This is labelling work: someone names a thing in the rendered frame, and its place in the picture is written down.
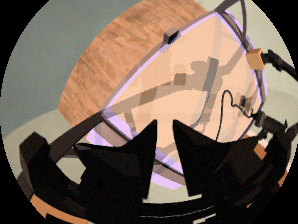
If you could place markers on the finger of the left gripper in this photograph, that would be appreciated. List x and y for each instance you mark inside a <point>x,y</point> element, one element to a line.
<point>254,116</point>

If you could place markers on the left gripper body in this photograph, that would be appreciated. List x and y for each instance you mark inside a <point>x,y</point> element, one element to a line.
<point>269,122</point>

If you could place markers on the black metal frame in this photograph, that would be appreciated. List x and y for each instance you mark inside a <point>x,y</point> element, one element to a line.
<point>62,146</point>

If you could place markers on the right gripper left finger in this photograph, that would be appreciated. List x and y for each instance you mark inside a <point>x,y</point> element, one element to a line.
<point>134,159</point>

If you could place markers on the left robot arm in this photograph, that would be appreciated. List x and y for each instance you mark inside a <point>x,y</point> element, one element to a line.
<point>278,61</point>

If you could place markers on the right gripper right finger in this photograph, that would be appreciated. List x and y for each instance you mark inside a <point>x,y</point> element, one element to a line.
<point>202,157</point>

